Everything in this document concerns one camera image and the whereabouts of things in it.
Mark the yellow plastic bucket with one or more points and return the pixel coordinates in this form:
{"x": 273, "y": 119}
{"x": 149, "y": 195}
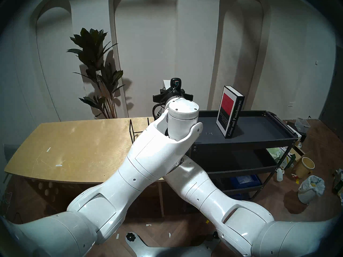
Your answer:
{"x": 305, "y": 165}

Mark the white ianra book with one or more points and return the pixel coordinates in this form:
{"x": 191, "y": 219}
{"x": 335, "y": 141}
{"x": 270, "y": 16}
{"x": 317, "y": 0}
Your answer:
{"x": 166, "y": 84}

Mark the blue plastic bin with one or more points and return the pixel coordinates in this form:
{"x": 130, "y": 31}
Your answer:
{"x": 245, "y": 181}

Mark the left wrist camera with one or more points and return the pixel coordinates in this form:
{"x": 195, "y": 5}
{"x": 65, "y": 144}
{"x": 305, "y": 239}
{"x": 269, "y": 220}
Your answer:
{"x": 176, "y": 83}

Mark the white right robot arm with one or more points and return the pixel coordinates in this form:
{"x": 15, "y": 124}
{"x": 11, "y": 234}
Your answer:
{"x": 214, "y": 200}

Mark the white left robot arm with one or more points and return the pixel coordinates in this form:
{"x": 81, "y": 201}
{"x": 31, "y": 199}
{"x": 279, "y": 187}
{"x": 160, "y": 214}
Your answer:
{"x": 150, "y": 157}

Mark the small red yellow object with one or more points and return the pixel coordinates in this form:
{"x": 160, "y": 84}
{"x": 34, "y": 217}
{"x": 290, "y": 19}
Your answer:
{"x": 295, "y": 178}

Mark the black metal utility cart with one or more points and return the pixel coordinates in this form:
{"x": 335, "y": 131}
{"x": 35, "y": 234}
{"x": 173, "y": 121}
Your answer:
{"x": 268, "y": 128}

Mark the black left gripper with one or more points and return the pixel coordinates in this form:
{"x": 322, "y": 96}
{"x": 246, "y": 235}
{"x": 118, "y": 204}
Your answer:
{"x": 171, "y": 94}

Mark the clear plastic storage box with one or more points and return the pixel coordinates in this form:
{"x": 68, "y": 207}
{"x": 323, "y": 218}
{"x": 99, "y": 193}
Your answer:
{"x": 302, "y": 124}

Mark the small white plastic bottle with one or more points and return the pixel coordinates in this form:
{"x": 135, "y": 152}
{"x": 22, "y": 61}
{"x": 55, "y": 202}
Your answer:
{"x": 280, "y": 175}

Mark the black Crime and Punishment book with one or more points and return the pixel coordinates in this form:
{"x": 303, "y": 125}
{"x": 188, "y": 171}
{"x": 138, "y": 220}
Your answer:
{"x": 230, "y": 112}

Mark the white rectangular box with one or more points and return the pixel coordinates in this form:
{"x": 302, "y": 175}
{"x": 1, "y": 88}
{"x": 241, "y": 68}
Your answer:
{"x": 294, "y": 132}

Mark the dark door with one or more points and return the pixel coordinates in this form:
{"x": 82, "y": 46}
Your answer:
{"x": 333, "y": 104}

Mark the light wooden table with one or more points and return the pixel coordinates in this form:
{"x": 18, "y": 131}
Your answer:
{"x": 53, "y": 141}

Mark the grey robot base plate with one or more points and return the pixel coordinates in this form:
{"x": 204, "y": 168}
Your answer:
{"x": 160, "y": 252}

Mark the open cardboard box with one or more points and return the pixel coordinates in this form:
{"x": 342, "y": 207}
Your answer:
{"x": 297, "y": 152}

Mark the white bagged trash bin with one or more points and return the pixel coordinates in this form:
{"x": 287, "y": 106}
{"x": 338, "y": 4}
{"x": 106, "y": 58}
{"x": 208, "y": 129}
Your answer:
{"x": 310, "y": 189}

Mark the small cluttered carton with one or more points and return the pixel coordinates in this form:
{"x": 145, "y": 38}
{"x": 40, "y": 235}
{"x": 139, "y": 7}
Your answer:
{"x": 338, "y": 181}

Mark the black star knob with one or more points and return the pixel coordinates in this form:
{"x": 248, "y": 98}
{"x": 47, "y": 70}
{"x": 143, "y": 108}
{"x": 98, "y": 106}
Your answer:
{"x": 130, "y": 236}

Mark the wooden panel with holes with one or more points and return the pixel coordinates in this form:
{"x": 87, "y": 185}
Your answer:
{"x": 45, "y": 191}

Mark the tall dark green potted plant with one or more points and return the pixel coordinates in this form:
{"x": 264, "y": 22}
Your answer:
{"x": 91, "y": 45}

